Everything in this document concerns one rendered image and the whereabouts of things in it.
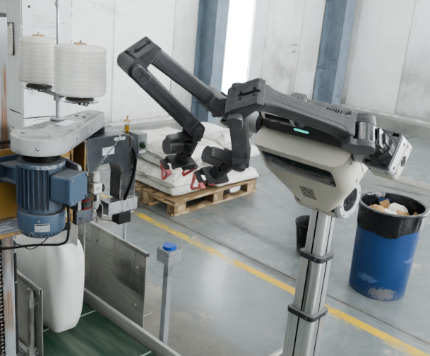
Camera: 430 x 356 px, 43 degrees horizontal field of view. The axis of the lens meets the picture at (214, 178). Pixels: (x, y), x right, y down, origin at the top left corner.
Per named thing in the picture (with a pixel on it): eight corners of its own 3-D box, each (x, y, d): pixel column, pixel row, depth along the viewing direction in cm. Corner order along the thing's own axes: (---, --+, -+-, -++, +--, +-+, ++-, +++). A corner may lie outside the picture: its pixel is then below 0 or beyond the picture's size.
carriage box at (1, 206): (73, 222, 203) (74, 141, 193) (-16, 245, 179) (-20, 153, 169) (39, 203, 219) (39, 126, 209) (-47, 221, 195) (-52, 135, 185)
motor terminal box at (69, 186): (88, 204, 177) (88, 170, 174) (71, 214, 168) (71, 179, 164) (66, 199, 179) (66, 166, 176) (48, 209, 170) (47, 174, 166)
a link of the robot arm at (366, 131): (384, 150, 158) (385, 133, 160) (373, 137, 150) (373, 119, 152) (354, 154, 163) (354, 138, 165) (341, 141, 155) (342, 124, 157)
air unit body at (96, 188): (104, 211, 205) (104, 172, 201) (93, 214, 202) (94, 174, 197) (97, 208, 208) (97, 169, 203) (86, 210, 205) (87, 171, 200)
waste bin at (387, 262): (423, 289, 397) (442, 206, 378) (390, 313, 361) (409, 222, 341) (363, 264, 428) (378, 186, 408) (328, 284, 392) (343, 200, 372)
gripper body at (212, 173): (198, 169, 193) (210, 159, 188) (218, 166, 200) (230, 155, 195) (206, 186, 191) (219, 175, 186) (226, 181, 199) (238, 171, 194)
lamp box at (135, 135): (146, 155, 221) (147, 133, 218) (138, 156, 218) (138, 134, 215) (135, 150, 226) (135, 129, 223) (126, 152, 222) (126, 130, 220)
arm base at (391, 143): (378, 129, 169) (363, 164, 168) (369, 119, 163) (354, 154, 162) (404, 135, 163) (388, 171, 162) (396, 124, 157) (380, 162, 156)
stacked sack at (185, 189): (205, 191, 520) (206, 179, 516) (171, 199, 489) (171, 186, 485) (159, 172, 562) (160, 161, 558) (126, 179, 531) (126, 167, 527)
